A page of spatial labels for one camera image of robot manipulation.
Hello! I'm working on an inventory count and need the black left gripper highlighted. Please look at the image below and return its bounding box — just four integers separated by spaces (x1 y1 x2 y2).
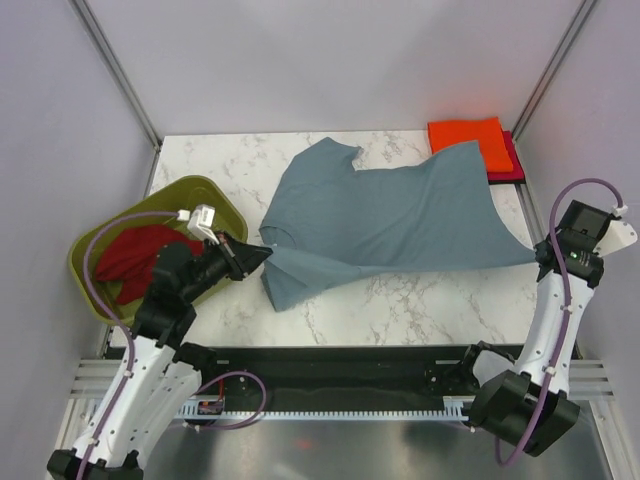
181 229 271 303

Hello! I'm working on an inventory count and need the blue-grey t-shirt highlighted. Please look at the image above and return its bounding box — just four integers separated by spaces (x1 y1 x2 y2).
259 138 534 312

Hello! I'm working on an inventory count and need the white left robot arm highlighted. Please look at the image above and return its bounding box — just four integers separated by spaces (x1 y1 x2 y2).
47 232 273 479

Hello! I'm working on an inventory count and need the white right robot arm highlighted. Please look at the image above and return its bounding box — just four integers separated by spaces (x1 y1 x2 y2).
457 201 613 457

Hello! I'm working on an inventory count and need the folded crimson t-shirt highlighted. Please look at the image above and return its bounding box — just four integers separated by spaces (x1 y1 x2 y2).
487 130 526 185

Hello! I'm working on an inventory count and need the olive green plastic bin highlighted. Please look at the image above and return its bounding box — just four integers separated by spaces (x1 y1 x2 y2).
68 175 248 326

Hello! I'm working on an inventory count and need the red t-shirt in bin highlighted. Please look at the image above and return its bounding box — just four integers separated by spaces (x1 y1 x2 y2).
94 225 204 305

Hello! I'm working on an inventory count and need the folded orange t-shirt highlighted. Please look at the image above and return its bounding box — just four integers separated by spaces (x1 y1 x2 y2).
427 117 514 173

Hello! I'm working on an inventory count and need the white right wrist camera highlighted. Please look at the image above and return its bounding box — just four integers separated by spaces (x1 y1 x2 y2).
595 218 638 257

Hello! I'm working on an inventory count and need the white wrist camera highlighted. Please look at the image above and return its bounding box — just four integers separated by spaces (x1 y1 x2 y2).
595 218 638 257
187 204 219 245

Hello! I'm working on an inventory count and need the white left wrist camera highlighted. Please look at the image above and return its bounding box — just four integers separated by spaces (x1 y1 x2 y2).
187 204 219 245

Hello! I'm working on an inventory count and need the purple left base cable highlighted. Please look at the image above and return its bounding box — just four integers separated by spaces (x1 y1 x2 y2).
184 370 269 432

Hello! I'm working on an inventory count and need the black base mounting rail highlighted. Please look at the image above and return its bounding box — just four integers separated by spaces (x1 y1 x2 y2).
203 346 479 411

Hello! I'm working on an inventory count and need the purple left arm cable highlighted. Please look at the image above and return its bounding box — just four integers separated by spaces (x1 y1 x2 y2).
74 209 194 480

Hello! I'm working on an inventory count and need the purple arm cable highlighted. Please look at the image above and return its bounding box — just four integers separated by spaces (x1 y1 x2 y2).
494 178 626 469
74 209 194 480

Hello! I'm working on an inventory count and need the white slotted cable duct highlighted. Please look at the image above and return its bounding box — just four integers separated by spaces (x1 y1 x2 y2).
174 397 469 422

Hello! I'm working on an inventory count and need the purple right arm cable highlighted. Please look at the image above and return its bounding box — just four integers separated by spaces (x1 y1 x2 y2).
494 178 626 469

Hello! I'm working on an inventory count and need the right aluminium frame post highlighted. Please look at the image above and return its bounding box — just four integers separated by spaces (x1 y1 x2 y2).
511 0 600 142

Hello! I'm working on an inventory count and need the aluminium frame post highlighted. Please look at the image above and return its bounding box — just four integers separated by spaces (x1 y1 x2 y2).
68 0 164 150
511 0 600 142

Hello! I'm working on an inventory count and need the left aluminium frame post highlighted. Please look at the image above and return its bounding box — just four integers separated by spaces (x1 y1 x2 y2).
68 0 164 150

